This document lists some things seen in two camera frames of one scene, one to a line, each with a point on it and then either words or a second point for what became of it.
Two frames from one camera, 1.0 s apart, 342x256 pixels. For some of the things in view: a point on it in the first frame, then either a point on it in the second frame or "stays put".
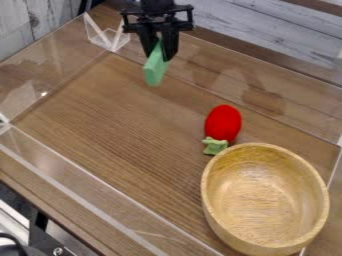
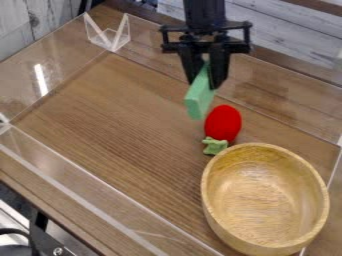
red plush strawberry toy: (222, 125) stays put
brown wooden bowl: (265, 199) stays put
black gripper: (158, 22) → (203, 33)
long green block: (156, 66) → (199, 95)
